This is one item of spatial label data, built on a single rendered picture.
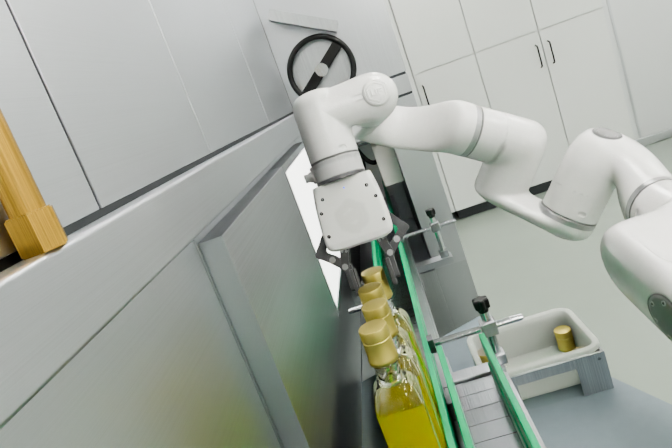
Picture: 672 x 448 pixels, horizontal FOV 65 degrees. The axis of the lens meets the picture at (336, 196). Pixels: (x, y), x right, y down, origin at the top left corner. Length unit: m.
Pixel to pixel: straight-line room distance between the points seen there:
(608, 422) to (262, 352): 0.65
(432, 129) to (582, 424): 0.57
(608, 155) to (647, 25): 4.70
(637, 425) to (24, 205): 0.95
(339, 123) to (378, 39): 0.95
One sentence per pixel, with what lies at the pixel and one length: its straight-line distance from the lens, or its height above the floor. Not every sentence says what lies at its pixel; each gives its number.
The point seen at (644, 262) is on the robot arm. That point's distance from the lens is 0.67.
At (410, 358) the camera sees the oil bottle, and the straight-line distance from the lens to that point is 0.69.
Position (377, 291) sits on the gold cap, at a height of 1.16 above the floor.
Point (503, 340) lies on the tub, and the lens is 1.22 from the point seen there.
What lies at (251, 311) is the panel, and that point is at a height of 1.23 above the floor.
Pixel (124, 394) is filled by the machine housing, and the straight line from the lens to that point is 0.42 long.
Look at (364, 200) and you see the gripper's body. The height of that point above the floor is 1.26.
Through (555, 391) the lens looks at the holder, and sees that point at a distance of 1.12.
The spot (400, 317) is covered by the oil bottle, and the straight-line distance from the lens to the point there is 0.79.
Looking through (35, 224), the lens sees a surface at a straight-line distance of 0.35.
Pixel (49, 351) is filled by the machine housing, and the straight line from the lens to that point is 0.33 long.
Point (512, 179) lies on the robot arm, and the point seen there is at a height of 1.20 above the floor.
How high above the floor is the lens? 1.43
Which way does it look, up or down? 11 degrees down
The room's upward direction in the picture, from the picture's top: 20 degrees counter-clockwise
